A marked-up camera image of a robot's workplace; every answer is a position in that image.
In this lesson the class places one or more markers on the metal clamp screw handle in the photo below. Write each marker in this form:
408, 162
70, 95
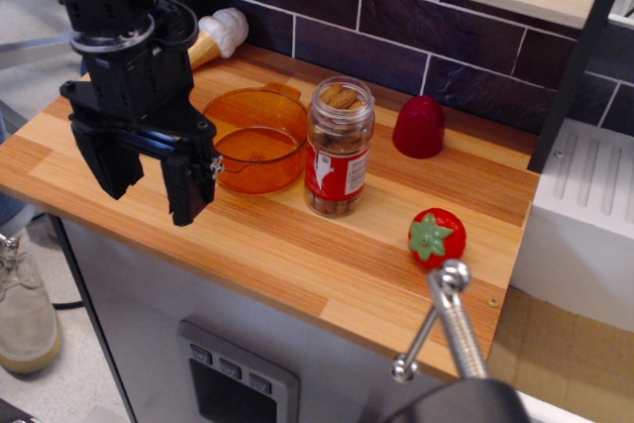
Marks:
475, 396

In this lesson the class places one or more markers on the red toy strawberry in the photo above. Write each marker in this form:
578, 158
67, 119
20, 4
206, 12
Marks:
436, 235

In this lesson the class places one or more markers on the white toy sink unit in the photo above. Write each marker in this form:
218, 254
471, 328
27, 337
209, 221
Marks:
577, 249

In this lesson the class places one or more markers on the black vertical frame post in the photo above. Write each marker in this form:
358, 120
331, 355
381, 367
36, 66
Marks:
595, 22

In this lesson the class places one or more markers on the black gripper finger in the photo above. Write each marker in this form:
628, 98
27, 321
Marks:
114, 166
190, 187

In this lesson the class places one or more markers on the toy ice cream cone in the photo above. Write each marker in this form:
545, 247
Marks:
219, 36

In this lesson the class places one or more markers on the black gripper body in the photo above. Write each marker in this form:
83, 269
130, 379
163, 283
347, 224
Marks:
142, 95

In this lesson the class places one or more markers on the red plastic jar lid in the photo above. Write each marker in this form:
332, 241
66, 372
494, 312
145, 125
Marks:
420, 128

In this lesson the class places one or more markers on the orange transparent plastic pot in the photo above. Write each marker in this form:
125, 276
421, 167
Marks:
261, 136

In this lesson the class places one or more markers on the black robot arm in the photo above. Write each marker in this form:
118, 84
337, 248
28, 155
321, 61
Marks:
104, 25

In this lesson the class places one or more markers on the grey toy oven panel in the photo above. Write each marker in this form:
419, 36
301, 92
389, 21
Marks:
232, 384

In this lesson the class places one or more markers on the clear almond jar red label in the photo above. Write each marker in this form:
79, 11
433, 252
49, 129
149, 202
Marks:
339, 132

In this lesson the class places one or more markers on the beige suede shoe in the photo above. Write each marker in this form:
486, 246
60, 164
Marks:
30, 330

